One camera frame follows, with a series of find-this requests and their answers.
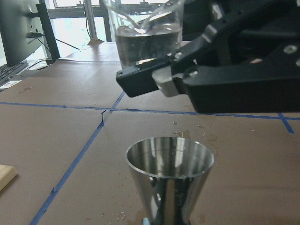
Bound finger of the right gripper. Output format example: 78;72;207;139
116;0;300;98
152;41;300;113

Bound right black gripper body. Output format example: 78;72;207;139
182;0;300;68

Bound clear glass measuring beaker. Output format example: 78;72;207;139
104;0;185;68

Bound steel double jigger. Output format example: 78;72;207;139
126;137;215;225

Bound black monitor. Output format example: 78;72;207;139
0;0;60;67

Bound black keyboard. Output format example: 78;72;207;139
0;61;28;85

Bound bamboo cutting board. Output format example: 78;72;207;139
0;165;17;191

